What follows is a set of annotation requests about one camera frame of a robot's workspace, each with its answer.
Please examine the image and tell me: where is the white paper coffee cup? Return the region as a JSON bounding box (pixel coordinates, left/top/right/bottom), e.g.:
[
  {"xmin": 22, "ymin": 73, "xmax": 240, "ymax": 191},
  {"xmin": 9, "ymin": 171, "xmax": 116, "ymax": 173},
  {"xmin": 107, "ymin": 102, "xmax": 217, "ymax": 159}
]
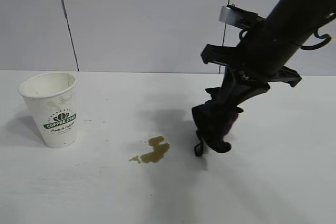
[{"xmin": 17, "ymin": 72, "xmax": 79, "ymax": 148}]

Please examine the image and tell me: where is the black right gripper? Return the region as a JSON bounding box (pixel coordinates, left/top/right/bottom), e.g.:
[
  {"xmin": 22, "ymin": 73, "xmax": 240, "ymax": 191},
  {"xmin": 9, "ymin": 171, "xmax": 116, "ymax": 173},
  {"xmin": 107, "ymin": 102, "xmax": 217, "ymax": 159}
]
[{"xmin": 201, "ymin": 43, "xmax": 302, "ymax": 112}]

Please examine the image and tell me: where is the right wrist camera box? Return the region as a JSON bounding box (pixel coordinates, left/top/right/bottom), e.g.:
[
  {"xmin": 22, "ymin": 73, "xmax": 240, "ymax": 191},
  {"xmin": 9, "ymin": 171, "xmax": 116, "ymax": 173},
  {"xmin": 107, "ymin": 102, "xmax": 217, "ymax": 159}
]
[{"xmin": 218, "ymin": 3, "xmax": 265, "ymax": 29}]

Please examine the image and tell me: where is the dark purple cloth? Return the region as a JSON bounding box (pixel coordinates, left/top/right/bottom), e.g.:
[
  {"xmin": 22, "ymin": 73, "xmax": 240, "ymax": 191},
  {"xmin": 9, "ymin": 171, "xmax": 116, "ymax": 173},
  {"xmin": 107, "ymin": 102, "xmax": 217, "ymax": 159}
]
[{"xmin": 191, "ymin": 87, "xmax": 244, "ymax": 158}]

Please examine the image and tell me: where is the brown coffee spill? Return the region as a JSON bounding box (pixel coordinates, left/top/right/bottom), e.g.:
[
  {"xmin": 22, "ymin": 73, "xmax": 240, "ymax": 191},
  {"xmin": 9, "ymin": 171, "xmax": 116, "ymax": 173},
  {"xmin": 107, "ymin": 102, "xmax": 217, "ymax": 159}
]
[{"xmin": 128, "ymin": 135, "xmax": 171, "ymax": 164}]

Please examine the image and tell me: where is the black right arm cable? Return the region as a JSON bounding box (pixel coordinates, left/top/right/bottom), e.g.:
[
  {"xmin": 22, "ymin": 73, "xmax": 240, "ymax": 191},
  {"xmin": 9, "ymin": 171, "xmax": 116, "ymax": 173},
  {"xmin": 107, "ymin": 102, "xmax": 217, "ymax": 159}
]
[{"xmin": 299, "ymin": 27, "xmax": 331, "ymax": 51}]

